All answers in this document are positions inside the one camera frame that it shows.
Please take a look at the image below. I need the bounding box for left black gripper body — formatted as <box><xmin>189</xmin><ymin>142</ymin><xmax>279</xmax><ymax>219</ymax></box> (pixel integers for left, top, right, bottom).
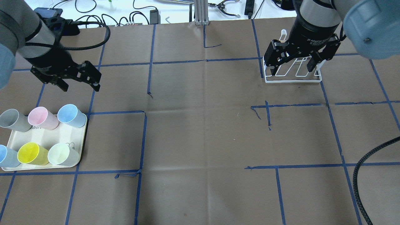
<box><xmin>30</xmin><ymin>47</ymin><xmax>81</xmax><ymax>82</ymax></box>

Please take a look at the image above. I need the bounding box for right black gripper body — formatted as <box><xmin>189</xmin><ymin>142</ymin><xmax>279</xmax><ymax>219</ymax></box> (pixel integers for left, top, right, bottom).
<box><xmin>286</xmin><ymin>17</ymin><xmax>336</xmax><ymax>57</ymax></box>

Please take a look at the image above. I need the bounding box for light blue plastic cup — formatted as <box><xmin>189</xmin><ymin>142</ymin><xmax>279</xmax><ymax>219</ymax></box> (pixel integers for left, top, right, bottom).
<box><xmin>57</xmin><ymin>104</ymin><xmax>86</xmax><ymax>128</ymax></box>

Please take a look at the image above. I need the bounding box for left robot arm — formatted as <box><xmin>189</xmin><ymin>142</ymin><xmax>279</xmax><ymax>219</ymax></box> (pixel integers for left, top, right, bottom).
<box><xmin>0</xmin><ymin>0</ymin><xmax>111</xmax><ymax>92</ymax></box>

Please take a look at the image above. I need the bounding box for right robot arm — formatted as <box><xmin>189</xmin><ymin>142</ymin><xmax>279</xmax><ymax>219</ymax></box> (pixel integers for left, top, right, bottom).
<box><xmin>262</xmin><ymin>0</ymin><xmax>400</xmax><ymax>76</ymax></box>

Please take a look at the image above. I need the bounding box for pink plastic cup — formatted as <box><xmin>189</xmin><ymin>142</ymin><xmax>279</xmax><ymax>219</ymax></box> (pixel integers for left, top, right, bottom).
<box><xmin>27</xmin><ymin>107</ymin><xmax>59</xmax><ymax>130</ymax></box>

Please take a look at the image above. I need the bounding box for grey plastic cup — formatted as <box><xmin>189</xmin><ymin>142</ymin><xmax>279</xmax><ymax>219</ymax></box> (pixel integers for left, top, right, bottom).
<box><xmin>0</xmin><ymin>109</ymin><xmax>32</xmax><ymax>132</ymax></box>

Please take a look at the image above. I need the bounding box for pale green plastic cup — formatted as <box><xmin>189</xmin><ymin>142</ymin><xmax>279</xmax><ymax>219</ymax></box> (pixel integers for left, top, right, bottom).
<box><xmin>47</xmin><ymin>142</ymin><xmax>80</xmax><ymax>167</ymax></box>

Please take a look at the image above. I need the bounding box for yellow plastic cup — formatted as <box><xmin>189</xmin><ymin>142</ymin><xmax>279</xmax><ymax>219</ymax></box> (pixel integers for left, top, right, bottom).
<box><xmin>17</xmin><ymin>142</ymin><xmax>49</xmax><ymax>165</ymax></box>

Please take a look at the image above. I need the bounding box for cream plastic tray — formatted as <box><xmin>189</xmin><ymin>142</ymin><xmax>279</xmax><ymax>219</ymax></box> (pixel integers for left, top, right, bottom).
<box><xmin>1</xmin><ymin>123</ymin><xmax>87</xmax><ymax>171</ymax></box>

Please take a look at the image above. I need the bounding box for metal reacher grabber tool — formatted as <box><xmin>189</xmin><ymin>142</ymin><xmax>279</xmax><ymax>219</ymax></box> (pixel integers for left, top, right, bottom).
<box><xmin>206</xmin><ymin>0</ymin><xmax>243</xmax><ymax>18</ymax></box>

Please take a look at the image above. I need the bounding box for black power adapter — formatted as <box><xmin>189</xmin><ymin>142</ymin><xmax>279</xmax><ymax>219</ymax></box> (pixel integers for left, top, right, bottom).
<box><xmin>149</xmin><ymin>9</ymin><xmax>161</xmax><ymax>24</ymax></box>

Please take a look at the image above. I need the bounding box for white wire cup rack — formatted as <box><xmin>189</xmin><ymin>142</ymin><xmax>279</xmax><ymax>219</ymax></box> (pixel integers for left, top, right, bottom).
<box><xmin>262</xmin><ymin>29</ymin><xmax>322</xmax><ymax>83</ymax></box>

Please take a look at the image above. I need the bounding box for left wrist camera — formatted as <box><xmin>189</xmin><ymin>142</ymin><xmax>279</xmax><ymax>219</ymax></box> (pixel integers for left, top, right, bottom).
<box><xmin>34</xmin><ymin>7</ymin><xmax>80</xmax><ymax>38</ymax></box>

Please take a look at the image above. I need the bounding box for aluminium frame post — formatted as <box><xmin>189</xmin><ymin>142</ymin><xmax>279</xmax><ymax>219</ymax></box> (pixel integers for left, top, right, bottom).
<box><xmin>194</xmin><ymin>0</ymin><xmax>209</xmax><ymax>26</ymax></box>

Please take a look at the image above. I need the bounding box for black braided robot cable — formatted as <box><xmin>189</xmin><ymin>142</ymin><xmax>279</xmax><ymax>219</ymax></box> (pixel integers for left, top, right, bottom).
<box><xmin>352</xmin><ymin>136</ymin><xmax>400</xmax><ymax>225</ymax></box>

